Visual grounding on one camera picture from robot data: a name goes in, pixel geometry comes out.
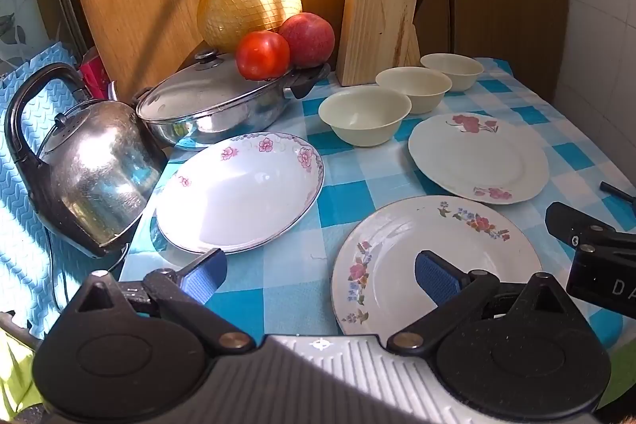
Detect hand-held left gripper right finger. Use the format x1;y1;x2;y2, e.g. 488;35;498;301
386;249;580;352

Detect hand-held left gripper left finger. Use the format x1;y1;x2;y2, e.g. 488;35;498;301
67;248;255;352

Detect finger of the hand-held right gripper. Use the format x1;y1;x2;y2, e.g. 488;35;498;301
600;182;636;209
545;202;636;256

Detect plate with multicoloured flowers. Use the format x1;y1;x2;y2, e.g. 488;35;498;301
331;196;543;336

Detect deep plate pink flower rim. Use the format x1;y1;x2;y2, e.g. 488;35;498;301
155;132;325;254

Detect cream bowl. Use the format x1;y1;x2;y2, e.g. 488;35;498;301
420;53;484;93
375;66;453;115
318;86;412;148

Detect blue checked tablecloth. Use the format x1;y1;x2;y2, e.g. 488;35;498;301
119;56;636;345

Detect plate with red flowers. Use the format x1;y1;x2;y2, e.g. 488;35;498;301
408;112;550;205

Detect blue foam mat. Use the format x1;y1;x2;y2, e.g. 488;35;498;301
0;43;150;340

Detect glass pot lid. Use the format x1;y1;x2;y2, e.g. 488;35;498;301
136;49;299;123

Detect green cloth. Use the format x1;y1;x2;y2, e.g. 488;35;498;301
0;329;43;410

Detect red tomato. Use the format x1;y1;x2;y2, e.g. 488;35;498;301
235;31;291;81

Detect red box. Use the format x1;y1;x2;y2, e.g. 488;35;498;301
79;46;117;99

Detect red apple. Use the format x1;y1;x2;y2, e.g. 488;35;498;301
278;13;335;68

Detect wooden knife block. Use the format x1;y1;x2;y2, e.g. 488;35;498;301
336;0;422;86

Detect pomelo in yellow net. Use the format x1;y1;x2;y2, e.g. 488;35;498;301
193;0;304;53

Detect black kettle cable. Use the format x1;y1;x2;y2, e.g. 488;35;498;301
42;225;131;310

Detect steel kettle black handle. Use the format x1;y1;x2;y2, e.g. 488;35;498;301
4;62;167;258

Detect steel pot black handles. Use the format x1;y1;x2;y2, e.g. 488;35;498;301
144;62;331;149

